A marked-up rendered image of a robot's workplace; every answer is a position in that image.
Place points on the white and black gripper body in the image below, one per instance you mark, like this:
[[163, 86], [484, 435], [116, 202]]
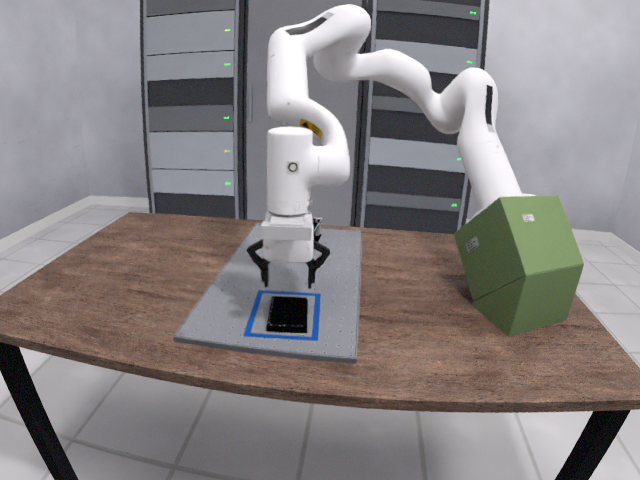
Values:
[[289, 250]]

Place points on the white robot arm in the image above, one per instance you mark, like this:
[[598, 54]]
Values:
[[294, 165]]

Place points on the blue rectangular tape outline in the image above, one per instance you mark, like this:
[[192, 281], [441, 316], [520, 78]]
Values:
[[315, 318]]

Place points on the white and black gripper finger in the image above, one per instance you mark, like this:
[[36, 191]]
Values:
[[315, 264], [263, 265]]

